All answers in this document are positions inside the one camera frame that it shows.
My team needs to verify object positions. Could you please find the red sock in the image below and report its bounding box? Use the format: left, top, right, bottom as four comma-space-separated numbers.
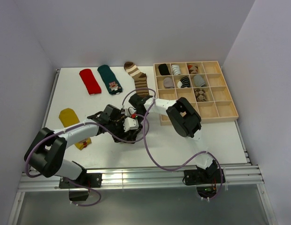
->
79, 68, 101, 95

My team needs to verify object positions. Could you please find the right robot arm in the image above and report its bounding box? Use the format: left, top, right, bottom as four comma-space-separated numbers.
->
129, 94, 223, 183

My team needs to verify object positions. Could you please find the rolled black white sock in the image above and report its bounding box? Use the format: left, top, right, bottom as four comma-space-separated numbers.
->
177, 76, 191, 88

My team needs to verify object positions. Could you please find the brown striped sock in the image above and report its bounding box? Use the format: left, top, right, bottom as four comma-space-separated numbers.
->
123, 61, 149, 98

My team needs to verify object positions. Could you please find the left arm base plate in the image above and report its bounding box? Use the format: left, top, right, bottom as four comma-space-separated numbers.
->
59, 173, 102, 189

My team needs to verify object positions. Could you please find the rolled white striped sock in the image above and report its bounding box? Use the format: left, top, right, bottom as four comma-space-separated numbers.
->
171, 64, 181, 75

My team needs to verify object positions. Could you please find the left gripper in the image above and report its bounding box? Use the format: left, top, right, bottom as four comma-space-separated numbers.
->
107, 117, 131, 143

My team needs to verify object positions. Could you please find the rolled grey sock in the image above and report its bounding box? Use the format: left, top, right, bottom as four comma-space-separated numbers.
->
193, 75, 206, 87

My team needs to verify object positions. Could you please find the yellow bear sock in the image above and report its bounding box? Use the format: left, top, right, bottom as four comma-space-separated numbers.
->
59, 108, 92, 150

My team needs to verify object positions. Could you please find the rolled orange argyle sock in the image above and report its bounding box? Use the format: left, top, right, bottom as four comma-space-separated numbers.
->
187, 64, 198, 74

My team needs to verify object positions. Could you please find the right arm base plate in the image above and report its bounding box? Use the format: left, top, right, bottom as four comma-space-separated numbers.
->
183, 169, 226, 186

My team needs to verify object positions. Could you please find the rolled beige sock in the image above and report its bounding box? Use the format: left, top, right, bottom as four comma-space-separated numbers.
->
163, 77, 175, 89

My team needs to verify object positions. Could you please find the green bear sock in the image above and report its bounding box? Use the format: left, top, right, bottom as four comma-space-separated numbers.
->
97, 65, 123, 95

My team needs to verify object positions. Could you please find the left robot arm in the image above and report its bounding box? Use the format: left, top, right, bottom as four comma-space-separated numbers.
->
24, 105, 126, 187

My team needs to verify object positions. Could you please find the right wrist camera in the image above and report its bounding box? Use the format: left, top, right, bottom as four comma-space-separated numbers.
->
120, 106, 132, 117

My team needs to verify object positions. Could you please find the wooden compartment tray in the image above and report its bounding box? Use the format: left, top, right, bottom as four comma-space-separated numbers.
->
154, 61, 239, 123

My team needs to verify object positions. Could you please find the dark brown argyle sock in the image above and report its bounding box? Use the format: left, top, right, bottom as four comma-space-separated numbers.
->
113, 114, 141, 141

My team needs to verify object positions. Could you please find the light brown argyle sock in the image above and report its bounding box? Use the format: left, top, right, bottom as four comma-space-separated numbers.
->
194, 89, 207, 102

